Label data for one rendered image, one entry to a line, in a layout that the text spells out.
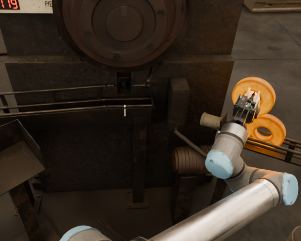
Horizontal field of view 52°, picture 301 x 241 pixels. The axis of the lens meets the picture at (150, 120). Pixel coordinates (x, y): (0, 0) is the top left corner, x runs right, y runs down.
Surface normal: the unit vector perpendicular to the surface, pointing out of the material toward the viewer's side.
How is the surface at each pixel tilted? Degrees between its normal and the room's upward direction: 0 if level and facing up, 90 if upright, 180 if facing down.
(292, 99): 0
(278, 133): 90
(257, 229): 0
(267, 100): 89
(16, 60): 0
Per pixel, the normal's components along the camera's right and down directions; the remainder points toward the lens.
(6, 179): -0.02, -0.72
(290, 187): 0.66, 0.01
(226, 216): 0.40, -0.54
